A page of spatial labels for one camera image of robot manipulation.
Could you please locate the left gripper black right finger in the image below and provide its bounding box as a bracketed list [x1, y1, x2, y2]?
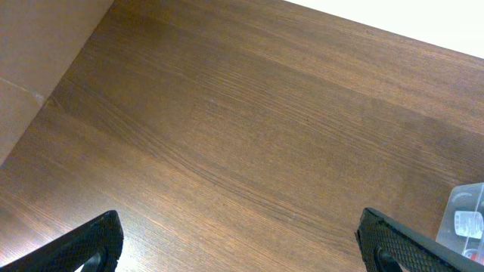
[355, 208, 483, 272]

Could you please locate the white plastic bottle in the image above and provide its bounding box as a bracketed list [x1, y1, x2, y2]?
[454, 211, 483, 240]

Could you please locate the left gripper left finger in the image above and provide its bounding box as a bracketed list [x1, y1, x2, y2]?
[1, 210, 124, 272]

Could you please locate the clear plastic container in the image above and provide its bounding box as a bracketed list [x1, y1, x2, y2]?
[436, 183, 483, 264]

